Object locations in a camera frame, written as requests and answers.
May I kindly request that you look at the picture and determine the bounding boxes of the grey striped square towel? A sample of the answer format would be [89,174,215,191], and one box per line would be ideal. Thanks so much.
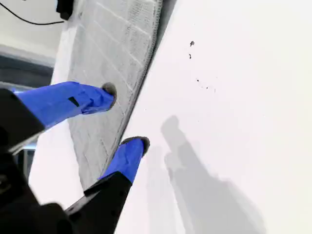
[53,0,177,190]

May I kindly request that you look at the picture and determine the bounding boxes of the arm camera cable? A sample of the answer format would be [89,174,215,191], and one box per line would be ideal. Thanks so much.
[0,0,66,26]

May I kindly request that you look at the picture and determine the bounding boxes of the arm camera box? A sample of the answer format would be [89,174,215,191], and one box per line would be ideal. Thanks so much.
[55,0,75,21]

